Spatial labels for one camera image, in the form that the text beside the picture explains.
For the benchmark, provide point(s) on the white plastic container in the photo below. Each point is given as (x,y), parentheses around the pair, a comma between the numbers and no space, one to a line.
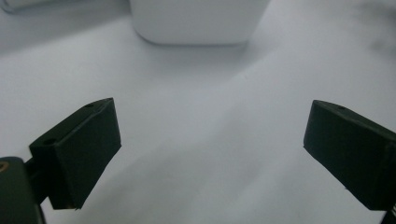
(196,20)

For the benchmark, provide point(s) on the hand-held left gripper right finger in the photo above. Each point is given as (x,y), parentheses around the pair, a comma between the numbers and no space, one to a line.
(351,149)

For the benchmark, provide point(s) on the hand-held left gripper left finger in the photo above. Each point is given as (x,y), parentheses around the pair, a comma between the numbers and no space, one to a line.
(77,155)

